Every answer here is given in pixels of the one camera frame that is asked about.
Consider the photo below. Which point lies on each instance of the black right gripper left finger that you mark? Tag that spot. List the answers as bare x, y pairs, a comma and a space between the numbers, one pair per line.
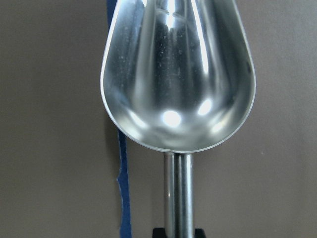
159, 233

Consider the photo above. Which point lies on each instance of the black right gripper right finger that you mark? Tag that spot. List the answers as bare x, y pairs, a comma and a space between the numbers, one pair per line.
199, 233

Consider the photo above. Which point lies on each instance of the silver metal ice scoop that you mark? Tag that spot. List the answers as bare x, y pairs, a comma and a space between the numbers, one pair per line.
177, 77

